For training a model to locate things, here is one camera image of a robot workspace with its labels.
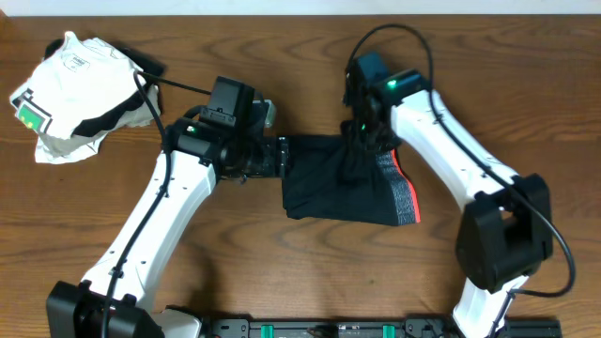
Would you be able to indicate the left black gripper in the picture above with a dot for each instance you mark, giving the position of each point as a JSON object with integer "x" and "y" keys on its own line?
{"x": 282, "y": 156}

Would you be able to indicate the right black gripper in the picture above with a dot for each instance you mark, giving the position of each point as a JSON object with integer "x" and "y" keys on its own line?
{"x": 391, "y": 142}

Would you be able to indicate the black leggings red grey waistband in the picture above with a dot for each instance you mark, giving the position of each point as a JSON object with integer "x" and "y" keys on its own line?
{"x": 338, "y": 177}

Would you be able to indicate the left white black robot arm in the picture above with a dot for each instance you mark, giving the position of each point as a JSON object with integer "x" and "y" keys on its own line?
{"x": 116, "y": 296}

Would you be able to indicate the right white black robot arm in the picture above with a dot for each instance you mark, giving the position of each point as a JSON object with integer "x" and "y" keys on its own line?
{"x": 503, "y": 236}

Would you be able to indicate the black folded garment in stack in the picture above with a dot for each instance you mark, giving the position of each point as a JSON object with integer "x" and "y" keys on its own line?
{"x": 86, "y": 86}

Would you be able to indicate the grey folded garment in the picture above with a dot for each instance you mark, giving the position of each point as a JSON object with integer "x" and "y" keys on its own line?
{"x": 132, "y": 113}

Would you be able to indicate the white printed folded t-shirt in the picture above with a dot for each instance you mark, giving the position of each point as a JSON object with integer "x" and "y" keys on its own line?
{"x": 22, "y": 99}

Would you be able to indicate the white bottom folded garment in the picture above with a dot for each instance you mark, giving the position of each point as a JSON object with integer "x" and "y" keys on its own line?
{"x": 52, "y": 150}

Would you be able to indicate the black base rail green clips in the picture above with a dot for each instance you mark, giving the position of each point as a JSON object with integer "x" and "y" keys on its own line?
{"x": 413, "y": 327}

